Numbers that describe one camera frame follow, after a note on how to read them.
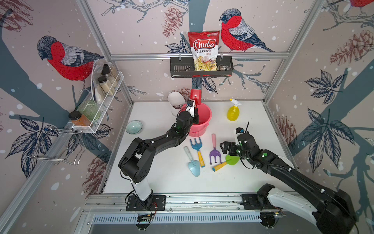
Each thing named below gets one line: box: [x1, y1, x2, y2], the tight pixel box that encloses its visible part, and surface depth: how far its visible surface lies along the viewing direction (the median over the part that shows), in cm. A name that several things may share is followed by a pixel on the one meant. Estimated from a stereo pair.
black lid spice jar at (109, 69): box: [101, 61, 121, 82], surface depth 85 cm
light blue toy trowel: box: [184, 146, 201, 177], surface depth 86 cm
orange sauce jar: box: [68, 110, 92, 127], surface depth 62 cm
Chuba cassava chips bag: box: [187, 30, 221, 72], surface depth 83 cm
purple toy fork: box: [209, 133, 223, 165], surface depth 92 cm
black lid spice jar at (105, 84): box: [97, 76, 113, 95], surface depth 78 cm
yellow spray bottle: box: [226, 98, 242, 122], surface depth 106 cm
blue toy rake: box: [189, 136, 206, 168], surface depth 95 cm
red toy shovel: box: [189, 89, 203, 106], surface depth 85 cm
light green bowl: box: [125, 119, 143, 135], surface depth 103 cm
